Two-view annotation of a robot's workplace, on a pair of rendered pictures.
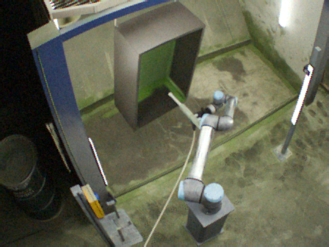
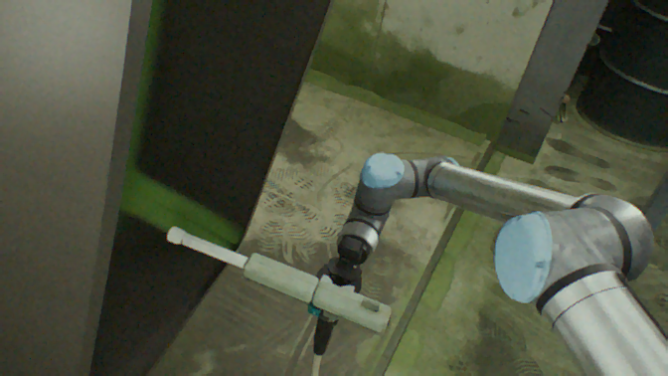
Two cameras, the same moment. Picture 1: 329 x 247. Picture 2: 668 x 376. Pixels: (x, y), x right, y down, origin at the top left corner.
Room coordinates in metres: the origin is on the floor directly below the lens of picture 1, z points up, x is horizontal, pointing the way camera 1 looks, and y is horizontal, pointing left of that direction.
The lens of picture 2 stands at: (1.52, 0.33, 1.45)
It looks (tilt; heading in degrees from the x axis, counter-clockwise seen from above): 37 degrees down; 318
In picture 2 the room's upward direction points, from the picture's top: 11 degrees clockwise
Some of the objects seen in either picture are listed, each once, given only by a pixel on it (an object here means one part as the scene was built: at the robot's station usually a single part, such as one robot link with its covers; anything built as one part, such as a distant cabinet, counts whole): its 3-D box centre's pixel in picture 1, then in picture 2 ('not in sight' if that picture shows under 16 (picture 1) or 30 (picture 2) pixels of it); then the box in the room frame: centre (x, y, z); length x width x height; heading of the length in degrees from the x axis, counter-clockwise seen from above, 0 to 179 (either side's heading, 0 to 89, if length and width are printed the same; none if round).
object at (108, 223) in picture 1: (120, 229); not in sight; (0.89, 0.36, 0.78); 0.31 x 0.23 x 0.01; 28
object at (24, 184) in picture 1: (27, 181); not in sight; (1.46, 1.41, 0.44); 0.59 x 0.58 x 0.89; 99
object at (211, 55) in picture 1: (169, 71); not in sight; (3.12, -0.09, 0.11); 2.70 x 0.02 x 0.13; 118
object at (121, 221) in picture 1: (119, 221); not in sight; (0.90, 0.35, 0.95); 0.26 x 0.15 x 0.32; 28
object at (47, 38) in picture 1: (78, 151); not in sight; (1.38, 0.62, 1.14); 0.18 x 0.18 x 2.29; 28
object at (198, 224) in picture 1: (206, 218); not in sight; (1.15, -0.34, 0.32); 0.31 x 0.31 x 0.64; 28
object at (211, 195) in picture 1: (211, 195); not in sight; (1.15, -0.33, 0.83); 0.17 x 0.15 x 0.18; 72
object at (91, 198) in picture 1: (93, 202); not in sight; (0.85, 0.44, 1.42); 0.12 x 0.06 x 0.26; 28
